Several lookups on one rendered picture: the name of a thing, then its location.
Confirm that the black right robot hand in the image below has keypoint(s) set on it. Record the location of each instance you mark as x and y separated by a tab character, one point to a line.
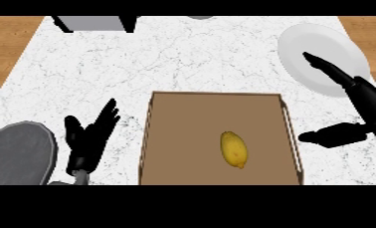
359	96

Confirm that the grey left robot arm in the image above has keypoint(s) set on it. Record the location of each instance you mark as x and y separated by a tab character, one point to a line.
78	178

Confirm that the dark grey round pan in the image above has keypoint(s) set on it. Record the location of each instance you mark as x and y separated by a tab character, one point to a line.
23	154

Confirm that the yellow lemon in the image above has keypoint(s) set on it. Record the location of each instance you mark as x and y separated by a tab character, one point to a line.
233	149

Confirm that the grey and black appliance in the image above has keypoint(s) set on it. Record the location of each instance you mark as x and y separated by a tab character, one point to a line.
94	23

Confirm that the white plate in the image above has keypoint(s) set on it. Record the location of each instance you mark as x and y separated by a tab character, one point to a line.
317	56

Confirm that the small grey object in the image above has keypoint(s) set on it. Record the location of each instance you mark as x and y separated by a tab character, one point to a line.
199	17

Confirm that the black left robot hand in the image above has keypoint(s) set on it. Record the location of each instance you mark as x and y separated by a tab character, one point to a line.
87	139

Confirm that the brown wooden tray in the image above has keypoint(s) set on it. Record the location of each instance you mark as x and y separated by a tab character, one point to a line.
194	132

